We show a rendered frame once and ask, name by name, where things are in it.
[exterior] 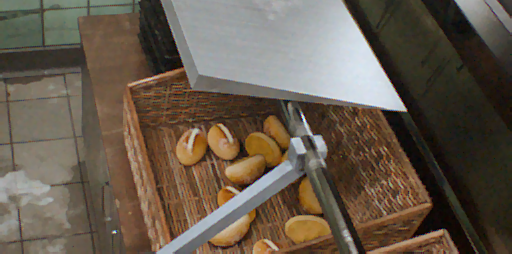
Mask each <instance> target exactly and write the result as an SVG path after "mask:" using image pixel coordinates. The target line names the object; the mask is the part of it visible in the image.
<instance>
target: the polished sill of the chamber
mask: <svg viewBox="0 0 512 254"><path fill-rule="evenodd" d="M436 2H437V4H438V5H439V7H440V8H441V9H442V10H443V13H444V14H445V15H446V16H447V18H448V20H450V23H451V24H452V25H453V26H454V28H455V30H456V31H457V33H458V34H459V35H460V36H461V39H463V41H464V42H465V44H466V45H467V46H468V49H469V50H470V51H471V52H472V54H473V55H474V57H475V59H476V60H477V61H478V62H479V65H481V67H482V68H483V70H484V71H485V72H486V75H487V76H489V79H490V80H491V81H492V82H493V84H494V86H495V87H496V89H497V90H498V91H499V92H500V94H501V96H502V97H503V99H504V100H505V102H507V105H509V107H510V109H511V110H512V36H511V35H510V34H509V32H508V31H507V30H506V28H505V27H504V26H503V25H502V23H501V21H499V18H497V17H496V16H495V14H494V13H493V11H492V10H491V8H490V7H488V4H487V3H485V1H484V0H436Z"/></svg>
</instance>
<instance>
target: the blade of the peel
mask: <svg viewBox="0 0 512 254"><path fill-rule="evenodd" d="M161 4H162V6H163V7H164V10H165V15H166V17H167V19H168V21H169V26H170V28H171V30H172V35H173V37H174V39H175V41H176V46H177V48H178V51H179V52H180V57H181V60H182V62H183V66H184V68H185V71H186V73H187V78H188V80H189V82H190V84H191V89H192V90H202V91H210V92H217V93H225V94H240V95H247V96H255V97H270V98H277V99H285V100H292V101H307V102H315V103H322V104H330V105H345V106H352V107H359V108H367V109H382V110H389V111H397V112H404V113H407V110H406V109H405V106H404V105H403V104H402V102H401V99H400V98H399V97H398V95H397V93H396V91H395V90H394V87H393V86H392V85H391V83H390V81H389V79H387V77H386V74H385V73H384V71H383V70H382V67H381V66H380V65H379V62H378V61H377V60H376V58H375V56H374V54H373V53H372V52H371V49H370V48H369V46H368V44H367V42H366V41H365V40H364V37H363V36H362V34H361V33H360V30H359V29H358V28H357V26H356V24H355V22H354V21H353V20H352V17H351V15H349V11H347V9H346V7H345V5H344V4H343V3H342V1H341V0H161Z"/></svg>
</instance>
